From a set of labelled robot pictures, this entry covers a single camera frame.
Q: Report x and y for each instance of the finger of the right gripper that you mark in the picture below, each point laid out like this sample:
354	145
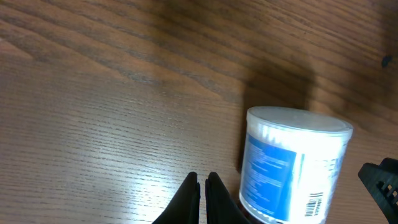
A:
381	182

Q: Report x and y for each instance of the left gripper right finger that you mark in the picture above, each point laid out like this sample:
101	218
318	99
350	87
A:
220	207

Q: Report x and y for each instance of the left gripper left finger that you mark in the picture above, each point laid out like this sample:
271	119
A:
184	205

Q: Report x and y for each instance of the white jar blue label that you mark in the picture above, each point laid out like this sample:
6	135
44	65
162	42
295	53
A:
292	161

